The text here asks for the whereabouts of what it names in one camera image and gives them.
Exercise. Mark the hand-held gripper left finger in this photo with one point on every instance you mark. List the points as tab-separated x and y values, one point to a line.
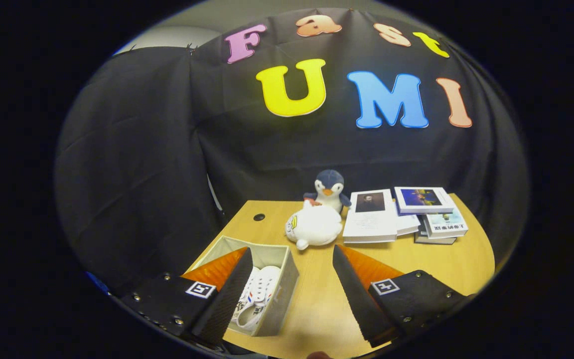
227	294

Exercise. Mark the book with teal cover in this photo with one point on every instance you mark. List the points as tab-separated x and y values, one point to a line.
446	227

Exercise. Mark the white canvas shoe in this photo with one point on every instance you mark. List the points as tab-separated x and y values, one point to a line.
248	315
267	281

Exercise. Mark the white book with portrait cover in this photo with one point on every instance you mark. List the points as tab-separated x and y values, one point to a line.
369	224

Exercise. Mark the white plush toy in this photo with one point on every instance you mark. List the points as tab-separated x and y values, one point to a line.
314	227

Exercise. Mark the plain white book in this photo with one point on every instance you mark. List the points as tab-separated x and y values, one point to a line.
407	224

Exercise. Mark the dark grey book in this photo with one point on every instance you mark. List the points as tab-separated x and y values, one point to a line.
434	241

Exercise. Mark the grey fabric storage box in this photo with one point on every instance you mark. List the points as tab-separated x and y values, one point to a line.
284	299

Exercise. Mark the black backdrop cloth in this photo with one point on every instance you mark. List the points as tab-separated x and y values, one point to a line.
142	149

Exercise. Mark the blue and white object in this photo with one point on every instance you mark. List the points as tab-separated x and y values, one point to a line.
98	283

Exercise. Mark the book with blue picture cover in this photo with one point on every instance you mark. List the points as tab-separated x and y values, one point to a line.
424	199

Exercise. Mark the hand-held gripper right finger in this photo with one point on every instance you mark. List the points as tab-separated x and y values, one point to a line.
359	294

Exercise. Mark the penguin plush toy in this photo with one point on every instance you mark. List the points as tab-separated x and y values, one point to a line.
330	187

